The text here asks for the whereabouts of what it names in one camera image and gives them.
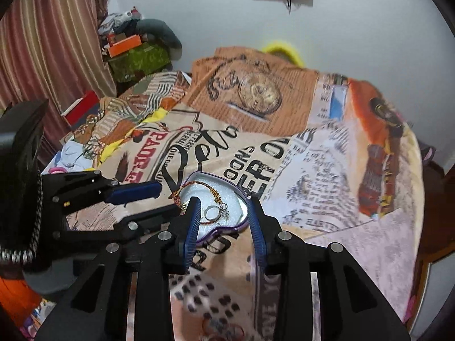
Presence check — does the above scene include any red braided bracelet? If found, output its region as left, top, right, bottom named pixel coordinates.
left=170, top=180, right=229, bottom=207

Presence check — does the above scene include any red box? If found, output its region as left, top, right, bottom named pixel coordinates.
left=60, top=90, right=101, bottom=127

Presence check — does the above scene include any pocket watch print pillow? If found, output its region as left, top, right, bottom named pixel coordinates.
left=188, top=46, right=319, bottom=129

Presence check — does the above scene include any silver ring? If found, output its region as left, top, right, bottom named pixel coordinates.
left=204, top=205, right=223, bottom=223

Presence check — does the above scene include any thin orange bangle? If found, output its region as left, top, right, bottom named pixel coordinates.
left=221, top=323, right=247, bottom=340

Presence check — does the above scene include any wooden bed frame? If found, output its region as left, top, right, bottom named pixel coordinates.
left=402, top=160, right=455, bottom=329

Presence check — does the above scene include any dark beaded bracelet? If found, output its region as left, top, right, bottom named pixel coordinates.
left=201, top=318, right=223, bottom=339

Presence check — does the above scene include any pile of clothes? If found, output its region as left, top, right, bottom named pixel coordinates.
left=98, top=7, right=143, bottom=43

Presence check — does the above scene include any green patterned bag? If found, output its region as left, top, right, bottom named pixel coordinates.
left=107, top=43, right=172, bottom=83

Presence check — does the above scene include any grey garment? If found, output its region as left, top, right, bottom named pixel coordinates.
left=135, top=18, right=184, bottom=62

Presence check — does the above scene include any striped brown patchwork cloth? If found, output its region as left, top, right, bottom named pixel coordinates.
left=71, top=72, right=193, bottom=157

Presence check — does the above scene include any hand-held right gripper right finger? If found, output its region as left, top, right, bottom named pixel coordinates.
left=248, top=196, right=424, bottom=341

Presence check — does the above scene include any striped brown curtain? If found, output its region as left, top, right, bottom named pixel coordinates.
left=0, top=0, right=119, bottom=159

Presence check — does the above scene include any purple heart-shaped tin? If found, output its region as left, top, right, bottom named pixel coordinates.
left=175, top=171, right=263, bottom=245

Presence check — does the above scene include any yellow fuzzy ring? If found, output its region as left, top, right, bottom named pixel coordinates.
left=259, top=41, right=307, bottom=67

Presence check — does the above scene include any yellow cloth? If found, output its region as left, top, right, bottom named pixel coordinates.
left=93, top=108, right=168, bottom=164

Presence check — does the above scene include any light blue white cloth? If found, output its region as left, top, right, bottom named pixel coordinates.
left=58, top=140, right=97, bottom=172

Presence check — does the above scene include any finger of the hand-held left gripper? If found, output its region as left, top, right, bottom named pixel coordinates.
left=53, top=205, right=184, bottom=244
left=42, top=170, right=163, bottom=218

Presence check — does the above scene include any newspaper print blanket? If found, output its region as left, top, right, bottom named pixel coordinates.
left=60, top=48, right=427, bottom=341

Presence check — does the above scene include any orange cloth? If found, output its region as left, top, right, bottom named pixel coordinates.
left=0, top=276, right=49, bottom=315

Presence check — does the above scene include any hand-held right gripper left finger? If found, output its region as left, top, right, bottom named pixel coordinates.
left=34, top=196, right=203, bottom=341

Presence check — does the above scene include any orange box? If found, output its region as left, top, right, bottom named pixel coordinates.
left=107, top=35, right=141, bottom=58

